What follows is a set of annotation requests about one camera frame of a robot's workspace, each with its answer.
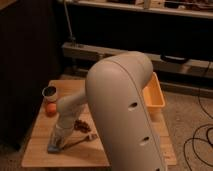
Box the white cup with dark contents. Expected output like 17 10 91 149
42 86 58 102

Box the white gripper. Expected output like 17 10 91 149
51 125 73 148

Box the bunch of dark grapes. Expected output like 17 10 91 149
74 120 91 133

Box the thin brown twig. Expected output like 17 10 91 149
62 134 98 150

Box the long white shelf board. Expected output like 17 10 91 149
62 42 213 79

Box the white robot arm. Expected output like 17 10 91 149
48 51 167 171

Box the black handle on shelf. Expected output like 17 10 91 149
160 55 189 64

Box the black cable on floor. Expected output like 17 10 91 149
182 61 213 171

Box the orange plastic bin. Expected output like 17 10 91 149
143 73 165 113

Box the orange fruit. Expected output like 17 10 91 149
45 103 56 117

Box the metal lamp pole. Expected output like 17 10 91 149
63 0 76 44

